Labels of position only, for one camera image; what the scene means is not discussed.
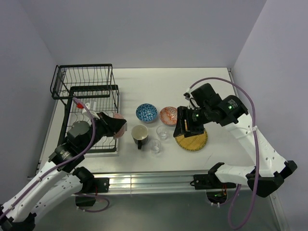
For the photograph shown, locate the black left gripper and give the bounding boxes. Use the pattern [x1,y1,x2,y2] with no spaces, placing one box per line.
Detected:
[80,111,126,153]

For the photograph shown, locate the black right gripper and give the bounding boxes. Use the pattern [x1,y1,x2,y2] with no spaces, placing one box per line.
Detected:
[173,105,211,137]

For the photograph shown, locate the pink floral patterned bowl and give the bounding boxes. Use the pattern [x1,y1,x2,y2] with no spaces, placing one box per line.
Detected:
[113,113,128,139]

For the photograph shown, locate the orange patterned bowl zigzag outside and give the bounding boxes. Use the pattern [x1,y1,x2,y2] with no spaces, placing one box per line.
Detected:
[159,106,177,126]

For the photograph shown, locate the blue triangle patterned bowl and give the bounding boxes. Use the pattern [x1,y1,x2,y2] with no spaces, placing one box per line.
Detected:
[135,103,158,123]

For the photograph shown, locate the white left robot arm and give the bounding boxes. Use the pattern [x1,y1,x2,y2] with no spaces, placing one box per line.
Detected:
[0,112,127,231]

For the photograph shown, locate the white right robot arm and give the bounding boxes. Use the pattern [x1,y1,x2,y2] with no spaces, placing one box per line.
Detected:
[173,95,297,198]

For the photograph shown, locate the round woven bamboo tray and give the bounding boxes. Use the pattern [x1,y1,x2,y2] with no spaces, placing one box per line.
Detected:
[175,130,208,152]

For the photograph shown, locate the clear faceted glass far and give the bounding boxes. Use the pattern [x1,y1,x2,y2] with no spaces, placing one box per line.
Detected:
[156,126,168,140]

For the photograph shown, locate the black mug white inside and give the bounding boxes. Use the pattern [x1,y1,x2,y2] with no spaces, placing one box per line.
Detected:
[131,125,149,150]

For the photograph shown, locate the clear glass near mug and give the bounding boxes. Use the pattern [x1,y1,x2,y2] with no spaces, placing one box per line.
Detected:
[150,139,161,154]

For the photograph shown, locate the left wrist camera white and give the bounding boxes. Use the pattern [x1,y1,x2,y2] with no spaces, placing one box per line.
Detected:
[82,101,100,119]

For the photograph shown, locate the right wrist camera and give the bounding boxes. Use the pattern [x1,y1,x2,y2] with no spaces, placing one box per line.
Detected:
[183,88,192,100]

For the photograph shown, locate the black wire dish rack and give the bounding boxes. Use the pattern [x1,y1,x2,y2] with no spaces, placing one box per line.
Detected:
[50,64,120,142]

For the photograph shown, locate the aluminium table edge rail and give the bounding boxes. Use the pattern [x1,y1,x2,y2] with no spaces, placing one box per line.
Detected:
[24,170,276,198]

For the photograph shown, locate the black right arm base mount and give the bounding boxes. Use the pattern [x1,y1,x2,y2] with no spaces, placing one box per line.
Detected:
[190,174,236,190]

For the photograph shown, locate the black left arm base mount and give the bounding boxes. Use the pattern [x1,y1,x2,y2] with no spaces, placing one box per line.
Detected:
[74,178,110,213]

